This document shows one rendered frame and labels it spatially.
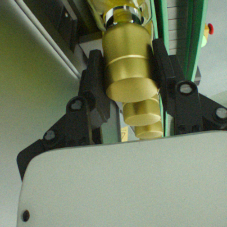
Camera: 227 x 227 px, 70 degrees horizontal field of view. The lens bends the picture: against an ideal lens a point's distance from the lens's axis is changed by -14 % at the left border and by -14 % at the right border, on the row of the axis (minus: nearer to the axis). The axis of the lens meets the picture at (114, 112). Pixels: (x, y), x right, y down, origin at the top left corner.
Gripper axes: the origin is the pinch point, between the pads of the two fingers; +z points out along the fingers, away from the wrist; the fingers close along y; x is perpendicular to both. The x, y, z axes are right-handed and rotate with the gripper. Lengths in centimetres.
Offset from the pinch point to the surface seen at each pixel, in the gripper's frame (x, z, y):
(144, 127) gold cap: -9.8, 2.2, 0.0
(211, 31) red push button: -24, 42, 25
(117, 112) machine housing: -59, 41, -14
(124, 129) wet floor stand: -297, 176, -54
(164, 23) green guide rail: -7.9, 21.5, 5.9
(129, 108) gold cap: -4.3, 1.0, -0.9
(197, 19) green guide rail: -8.9, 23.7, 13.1
